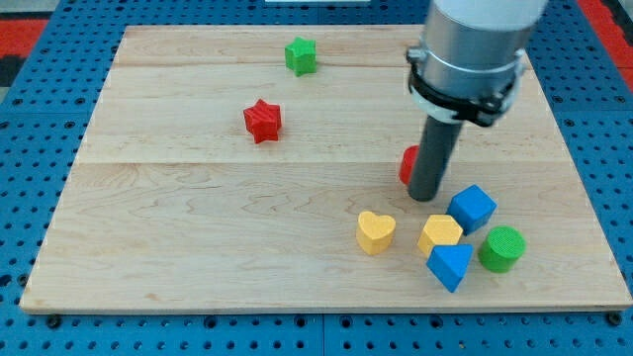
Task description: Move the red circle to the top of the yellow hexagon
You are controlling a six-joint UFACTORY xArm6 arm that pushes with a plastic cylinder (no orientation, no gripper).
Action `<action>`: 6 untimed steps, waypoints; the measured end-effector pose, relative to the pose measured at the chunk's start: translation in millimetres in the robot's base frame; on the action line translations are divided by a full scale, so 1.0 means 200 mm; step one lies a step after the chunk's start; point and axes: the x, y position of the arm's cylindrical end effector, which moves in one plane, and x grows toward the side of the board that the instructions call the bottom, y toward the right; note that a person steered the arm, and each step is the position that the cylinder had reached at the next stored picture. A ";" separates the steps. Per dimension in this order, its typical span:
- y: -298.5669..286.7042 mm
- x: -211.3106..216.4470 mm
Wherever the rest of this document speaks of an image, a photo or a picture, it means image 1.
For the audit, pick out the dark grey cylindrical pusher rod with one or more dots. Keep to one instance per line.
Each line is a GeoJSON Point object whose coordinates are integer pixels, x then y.
{"type": "Point", "coordinates": [435, 149]}

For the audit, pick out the red circle block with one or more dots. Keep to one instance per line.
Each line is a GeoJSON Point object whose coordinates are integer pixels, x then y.
{"type": "Point", "coordinates": [407, 163]}

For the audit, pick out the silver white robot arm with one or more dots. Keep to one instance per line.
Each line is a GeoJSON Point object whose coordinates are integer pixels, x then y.
{"type": "Point", "coordinates": [466, 67]}

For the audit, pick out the yellow hexagon block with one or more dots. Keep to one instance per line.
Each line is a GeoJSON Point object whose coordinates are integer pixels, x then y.
{"type": "Point", "coordinates": [438, 230]}

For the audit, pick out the blue cube block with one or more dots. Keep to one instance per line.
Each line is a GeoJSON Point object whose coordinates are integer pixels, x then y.
{"type": "Point", "coordinates": [471, 208]}

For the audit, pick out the yellow heart block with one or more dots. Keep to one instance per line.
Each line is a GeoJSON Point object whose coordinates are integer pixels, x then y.
{"type": "Point", "coordinates": [375, 233]}

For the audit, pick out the green cylinder block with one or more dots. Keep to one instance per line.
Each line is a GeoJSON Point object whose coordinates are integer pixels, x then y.
{"type": "Point", "coordinates": [502, 248]}

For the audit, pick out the blue triangle block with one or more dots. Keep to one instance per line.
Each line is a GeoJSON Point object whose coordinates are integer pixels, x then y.
{"type": "Point", "coordinates": [449, 264]}

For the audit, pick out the green star block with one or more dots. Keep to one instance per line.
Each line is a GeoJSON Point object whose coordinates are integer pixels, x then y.
{"type": "Point", "coordinates": [301, 56]}

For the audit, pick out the red star block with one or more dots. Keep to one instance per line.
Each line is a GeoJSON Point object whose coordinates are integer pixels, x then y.
{"type": "Point", "coordinates": [263, 121]}

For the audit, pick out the light wooden board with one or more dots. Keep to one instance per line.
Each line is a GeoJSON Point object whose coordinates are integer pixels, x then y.
{"type": "Point", "coordinates": [171, 207]}

